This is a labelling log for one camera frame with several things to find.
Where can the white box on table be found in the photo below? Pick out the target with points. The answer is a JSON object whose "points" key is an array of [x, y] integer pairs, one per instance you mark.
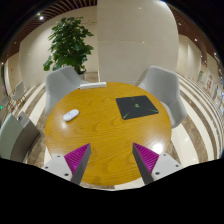
{"points": [[93, 85]]}

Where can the grey chair left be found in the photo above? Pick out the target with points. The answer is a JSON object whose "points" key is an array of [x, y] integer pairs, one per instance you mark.
{"points": [[60, 83]]}

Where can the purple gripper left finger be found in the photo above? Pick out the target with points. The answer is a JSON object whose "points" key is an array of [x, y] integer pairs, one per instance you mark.
{"points": [[72, 166]]}

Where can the grey chair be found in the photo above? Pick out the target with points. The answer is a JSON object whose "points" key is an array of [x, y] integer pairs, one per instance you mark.
{"points": [[60, 83], [164, 85]]}

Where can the white computer mouse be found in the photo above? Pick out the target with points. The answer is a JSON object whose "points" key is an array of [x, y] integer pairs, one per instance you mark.
{"points": [[71, 115]]}

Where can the black green mouse pad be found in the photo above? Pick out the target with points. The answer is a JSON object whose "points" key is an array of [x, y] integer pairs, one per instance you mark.
{"points": [[135, 107]]}

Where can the round wooden table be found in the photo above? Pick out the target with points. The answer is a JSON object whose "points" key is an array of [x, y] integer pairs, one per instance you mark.
{"points": [[99, 123]]}

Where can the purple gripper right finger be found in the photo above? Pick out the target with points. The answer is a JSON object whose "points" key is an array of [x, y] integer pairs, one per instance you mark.
{"points": [[153, 166]]}

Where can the white chair far left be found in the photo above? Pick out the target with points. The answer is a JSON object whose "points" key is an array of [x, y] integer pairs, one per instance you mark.
{"points": [[19, 91]]}

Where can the grey chair right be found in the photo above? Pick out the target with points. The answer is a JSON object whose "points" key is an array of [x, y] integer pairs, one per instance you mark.
{"points": [[164, 85]]}

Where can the green potted plant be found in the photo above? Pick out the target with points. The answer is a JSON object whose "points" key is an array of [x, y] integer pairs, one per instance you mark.
{"points": [[68, 46]]}

